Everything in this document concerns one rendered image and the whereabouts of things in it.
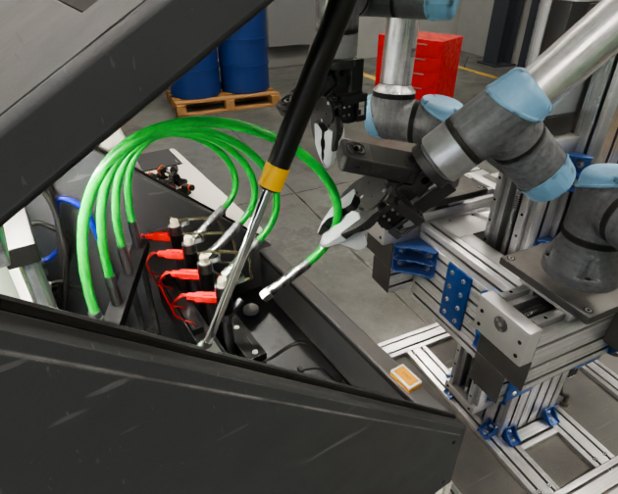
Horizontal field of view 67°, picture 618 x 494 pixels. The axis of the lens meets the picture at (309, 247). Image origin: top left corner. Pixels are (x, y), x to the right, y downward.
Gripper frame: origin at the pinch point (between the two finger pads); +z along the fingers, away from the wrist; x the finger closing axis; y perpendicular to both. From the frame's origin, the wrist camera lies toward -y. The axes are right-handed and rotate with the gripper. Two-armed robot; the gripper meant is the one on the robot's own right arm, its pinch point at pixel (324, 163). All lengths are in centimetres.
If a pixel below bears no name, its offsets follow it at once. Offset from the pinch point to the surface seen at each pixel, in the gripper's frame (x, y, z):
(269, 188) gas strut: -45, -36, -22
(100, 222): -4.6, -44.2, -2.0
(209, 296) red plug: -10.9, -31.2, 13.6
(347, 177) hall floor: 207, 168, 123
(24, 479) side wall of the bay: -47, -58, -6
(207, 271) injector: -5.3, -29.1, 12.4
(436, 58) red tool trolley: 253, 303, 52
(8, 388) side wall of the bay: -47, -56, -14
